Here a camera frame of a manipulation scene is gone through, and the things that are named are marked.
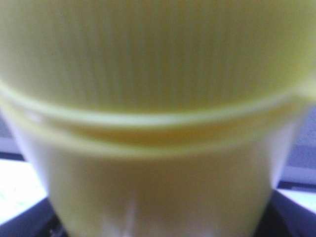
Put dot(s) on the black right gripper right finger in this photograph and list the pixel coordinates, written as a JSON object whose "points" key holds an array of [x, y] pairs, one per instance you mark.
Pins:
{"points": [[285, 218]]}

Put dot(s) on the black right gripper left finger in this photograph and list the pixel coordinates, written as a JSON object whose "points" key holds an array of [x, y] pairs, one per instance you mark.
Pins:
{"points": [[39, 220]]}

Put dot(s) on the yellow squeeze bottle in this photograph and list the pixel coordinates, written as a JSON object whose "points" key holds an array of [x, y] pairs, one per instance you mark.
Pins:
{"points": [[157, 118]]}

